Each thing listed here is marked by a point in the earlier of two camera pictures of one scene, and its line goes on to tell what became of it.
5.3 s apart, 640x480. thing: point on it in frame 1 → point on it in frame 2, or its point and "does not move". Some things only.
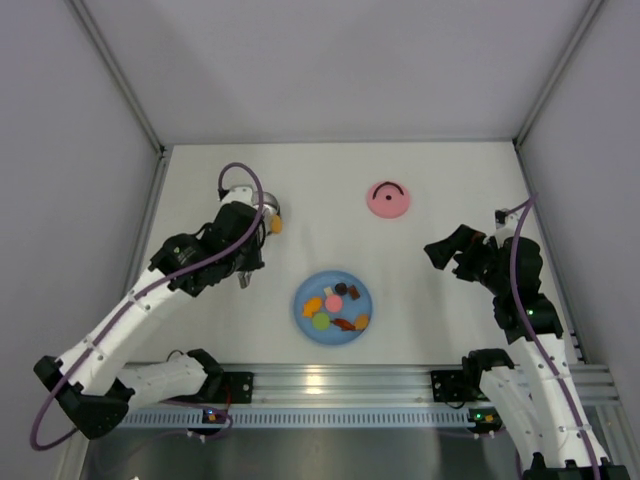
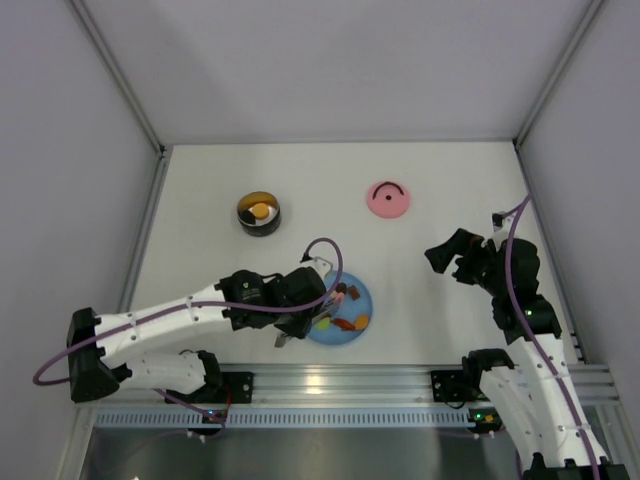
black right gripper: [467, 257] does not move
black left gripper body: [251, 261] → [310, 307]
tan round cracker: [276, 224] → [260, 211]
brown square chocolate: [354, 292] does not move
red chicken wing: [344, 324] does not move
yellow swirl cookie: [362, 322] does not move
